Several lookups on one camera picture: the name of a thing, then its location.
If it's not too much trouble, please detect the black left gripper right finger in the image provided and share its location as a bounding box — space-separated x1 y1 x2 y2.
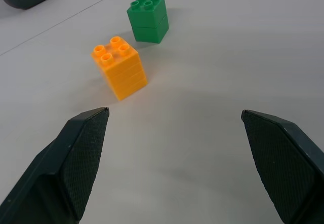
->
240 109 324 224

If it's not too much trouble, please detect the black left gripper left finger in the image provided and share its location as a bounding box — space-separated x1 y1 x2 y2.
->
0 107 110 224

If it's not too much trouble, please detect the orange toy brick stack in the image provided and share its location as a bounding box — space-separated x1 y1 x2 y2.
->
91 36 148 102

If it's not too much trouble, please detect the green toy brick stack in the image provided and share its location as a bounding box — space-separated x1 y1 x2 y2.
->
126 0 170 44

